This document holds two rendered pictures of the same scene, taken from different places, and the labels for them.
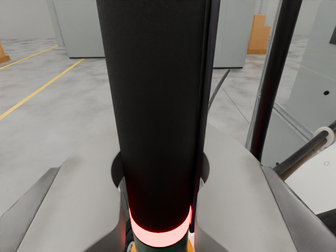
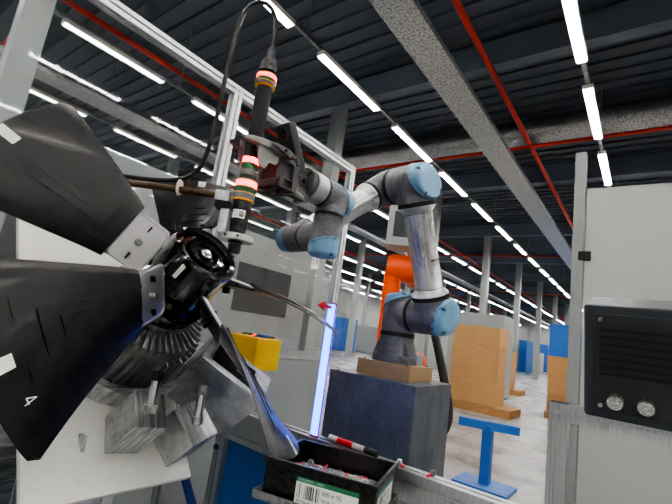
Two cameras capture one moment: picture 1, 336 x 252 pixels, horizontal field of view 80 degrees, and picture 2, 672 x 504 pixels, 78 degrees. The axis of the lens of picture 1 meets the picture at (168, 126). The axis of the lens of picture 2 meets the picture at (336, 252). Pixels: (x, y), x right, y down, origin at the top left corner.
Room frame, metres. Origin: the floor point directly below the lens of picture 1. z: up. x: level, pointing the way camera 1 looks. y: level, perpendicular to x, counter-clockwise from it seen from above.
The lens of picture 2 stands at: (0.58, 0.68, 1.13)
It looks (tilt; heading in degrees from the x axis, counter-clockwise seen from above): 10 degrees up; 220
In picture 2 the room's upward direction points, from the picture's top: 8 degrees clockwise
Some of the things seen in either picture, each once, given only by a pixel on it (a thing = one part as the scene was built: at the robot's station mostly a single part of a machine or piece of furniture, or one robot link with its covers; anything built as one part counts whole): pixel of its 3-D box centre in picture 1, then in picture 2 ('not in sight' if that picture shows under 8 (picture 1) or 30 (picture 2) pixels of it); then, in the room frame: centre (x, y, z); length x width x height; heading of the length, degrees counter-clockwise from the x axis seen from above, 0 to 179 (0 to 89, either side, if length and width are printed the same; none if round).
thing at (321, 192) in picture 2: not in sight; (311, 186); (-0.12, 0.00, 1.45); 0.08 x 0.05 x 0.08; 90
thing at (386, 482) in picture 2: not in sight; (331, 478); (-0.13, 0.17, 0.85); 0.22 x 0.17 x 0.07; 108
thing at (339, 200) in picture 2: not in sight; (332, 199); (-0.20, 0.00, 1.45); 0.11 x 0.08 x 0.09; 0
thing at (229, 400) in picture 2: not in sight; (218, 385); (0.02, -0.03, 0.98); 0.20 x 0.16 x 0.20; 92
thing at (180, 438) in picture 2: not in sight; (183, 432); (0.11, 0.00, 0.91); 0.12 x 0.08 x 0.12; 92
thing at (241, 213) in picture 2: not in sight; (253, 146); (0.07, 0.00, 1.47); 0.04 x 0.04 x 0.46
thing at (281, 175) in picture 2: not in sight; (288, 177); (-0.04, 0.00, 1.45); 0.12 x 0.08 x 0.09; 0
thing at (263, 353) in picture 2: not in sight; (248, 353); (-0.28, -0.30, 1.02); 0.16 x 0.10 x 0.11; 92
